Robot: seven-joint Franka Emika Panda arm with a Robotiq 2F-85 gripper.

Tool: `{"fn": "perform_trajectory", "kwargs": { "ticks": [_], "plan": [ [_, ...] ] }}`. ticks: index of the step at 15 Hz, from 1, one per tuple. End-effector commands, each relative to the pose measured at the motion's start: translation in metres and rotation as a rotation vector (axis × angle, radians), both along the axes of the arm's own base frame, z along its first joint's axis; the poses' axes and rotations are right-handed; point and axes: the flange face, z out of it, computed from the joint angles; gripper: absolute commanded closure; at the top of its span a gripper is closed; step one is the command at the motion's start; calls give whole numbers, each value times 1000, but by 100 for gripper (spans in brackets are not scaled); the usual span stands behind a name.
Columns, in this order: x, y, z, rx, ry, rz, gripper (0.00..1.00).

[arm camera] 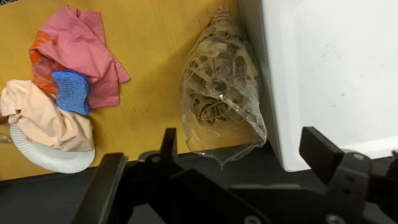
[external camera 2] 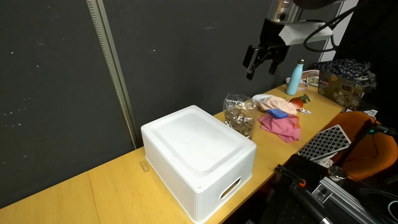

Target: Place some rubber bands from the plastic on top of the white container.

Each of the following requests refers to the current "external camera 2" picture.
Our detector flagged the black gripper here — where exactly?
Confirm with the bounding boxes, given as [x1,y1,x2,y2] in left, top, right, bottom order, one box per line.
[243,18,292,81]

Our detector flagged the white plastic storage container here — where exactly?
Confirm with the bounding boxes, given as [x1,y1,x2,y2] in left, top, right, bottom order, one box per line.
[140,105,258,224]

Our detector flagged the light blue bottle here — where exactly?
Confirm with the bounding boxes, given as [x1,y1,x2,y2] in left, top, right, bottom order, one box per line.
[285,59,306,98]

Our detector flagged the peach cloth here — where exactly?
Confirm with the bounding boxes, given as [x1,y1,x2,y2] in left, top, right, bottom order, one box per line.
[252,94,300,117]

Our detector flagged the pink and white packet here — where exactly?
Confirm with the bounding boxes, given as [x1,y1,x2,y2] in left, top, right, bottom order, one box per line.
[298,69,323,91]

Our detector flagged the blue cloth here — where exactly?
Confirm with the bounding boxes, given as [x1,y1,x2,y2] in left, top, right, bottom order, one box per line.
[265,108,290,121]

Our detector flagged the clear bag of snacks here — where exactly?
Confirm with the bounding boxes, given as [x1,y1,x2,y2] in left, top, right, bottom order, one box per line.
[222,94,258,141]

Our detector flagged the pink cloth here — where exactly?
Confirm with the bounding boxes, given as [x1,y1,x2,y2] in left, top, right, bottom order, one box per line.
[258,114,304,145]

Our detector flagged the cardboard box with patterned cloth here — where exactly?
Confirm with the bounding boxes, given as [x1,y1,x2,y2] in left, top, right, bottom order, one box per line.
[318,58,379,111]

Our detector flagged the black perforated board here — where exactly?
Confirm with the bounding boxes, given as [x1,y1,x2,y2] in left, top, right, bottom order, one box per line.
[298,124,354,164]

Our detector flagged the black device with green light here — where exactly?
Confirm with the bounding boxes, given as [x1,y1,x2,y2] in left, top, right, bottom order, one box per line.
[352,119,398,141]

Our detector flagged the orange chair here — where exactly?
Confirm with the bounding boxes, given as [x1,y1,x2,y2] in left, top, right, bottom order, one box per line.
[326,110,398,183]

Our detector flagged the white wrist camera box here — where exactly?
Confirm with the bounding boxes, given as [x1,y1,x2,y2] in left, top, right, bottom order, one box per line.
[278,20,336,48]

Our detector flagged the clamp with orange handle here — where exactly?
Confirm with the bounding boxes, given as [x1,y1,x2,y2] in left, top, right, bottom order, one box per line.
[272,164,334,224]

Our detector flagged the aluminium rail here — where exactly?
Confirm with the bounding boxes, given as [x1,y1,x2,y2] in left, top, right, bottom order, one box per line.
[311,176,377,224]

